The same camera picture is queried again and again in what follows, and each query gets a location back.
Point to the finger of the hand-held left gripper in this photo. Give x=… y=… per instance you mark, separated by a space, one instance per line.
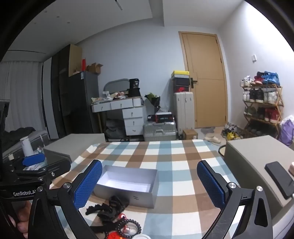
x=46 y=171
x=33 y=159

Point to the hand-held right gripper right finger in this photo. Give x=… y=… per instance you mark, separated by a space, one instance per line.
x=211 y=186

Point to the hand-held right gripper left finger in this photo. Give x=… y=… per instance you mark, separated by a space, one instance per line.
x=88 y=183

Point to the black hair claw clip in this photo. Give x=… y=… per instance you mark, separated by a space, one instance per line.
x=114 y=204

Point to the silver cardboard box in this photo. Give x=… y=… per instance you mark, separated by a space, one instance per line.
x=128 y=183

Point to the person's left hand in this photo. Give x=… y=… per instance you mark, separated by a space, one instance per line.
x=21 y=218

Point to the white cylinder bottle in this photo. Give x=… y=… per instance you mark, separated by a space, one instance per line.
x=27 y=146

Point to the grey bedside cabinet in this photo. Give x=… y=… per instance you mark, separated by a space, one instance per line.
x=78 y=143
x=248 y=165

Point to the plaid blanket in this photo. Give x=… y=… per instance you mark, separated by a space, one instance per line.
x=174 y=165

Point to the beige slipper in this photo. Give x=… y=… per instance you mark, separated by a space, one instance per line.
x=212 y=139

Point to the small brown cardboard box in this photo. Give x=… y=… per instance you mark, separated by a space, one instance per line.
x=190 y=134

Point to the pile of shoes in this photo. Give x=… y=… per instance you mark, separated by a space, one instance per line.
x=229 y=132

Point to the red white round charm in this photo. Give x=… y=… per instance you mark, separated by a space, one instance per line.
x=114 y=236

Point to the white curtain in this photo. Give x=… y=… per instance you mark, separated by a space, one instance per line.
x=20 y=96

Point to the black smartphone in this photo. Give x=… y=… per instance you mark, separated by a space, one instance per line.
x=279 y=179

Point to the dark wardrobe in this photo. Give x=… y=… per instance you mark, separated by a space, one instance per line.
x=59 y=92

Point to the white round trinket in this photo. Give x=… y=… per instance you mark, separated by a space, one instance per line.
x=141 y=237

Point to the silver suitcase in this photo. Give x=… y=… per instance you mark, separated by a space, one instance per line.
x=158 y=132

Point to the grey fridge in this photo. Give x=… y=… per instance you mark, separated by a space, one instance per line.
x=85 y=103

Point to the white suitcase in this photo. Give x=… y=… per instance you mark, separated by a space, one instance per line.
x=183 y=110

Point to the white desk with drawers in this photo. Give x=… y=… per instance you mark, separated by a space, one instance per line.
x=133 y=115

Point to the black red flat box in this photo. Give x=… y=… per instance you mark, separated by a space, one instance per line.
x=160 y=118

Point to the purple bag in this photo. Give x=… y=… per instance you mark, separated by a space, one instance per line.
x=287 y=132

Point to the red black shoe box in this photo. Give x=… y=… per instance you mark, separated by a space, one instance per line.
x=181 y=88

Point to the grey arched mirror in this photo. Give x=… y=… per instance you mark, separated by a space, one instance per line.
x=114 y=85

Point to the wooden shoe rack with shoes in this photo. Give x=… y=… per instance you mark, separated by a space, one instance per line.
x=259 y=95

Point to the dark wrapped bouquet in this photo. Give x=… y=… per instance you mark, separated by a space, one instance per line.
x=152 y=98

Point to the stack of red cups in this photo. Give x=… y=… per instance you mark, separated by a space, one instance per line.
x=83 y=65

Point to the large flat cardboard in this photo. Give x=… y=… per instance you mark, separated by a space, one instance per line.
x=75 y=59

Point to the open cardboard box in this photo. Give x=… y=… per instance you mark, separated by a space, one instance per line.
x=94 y=68

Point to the yellow shoe box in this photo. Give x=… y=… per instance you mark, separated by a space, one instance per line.
x=180 y=74

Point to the wooden door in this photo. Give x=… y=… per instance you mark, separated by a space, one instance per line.
x=205 y=69

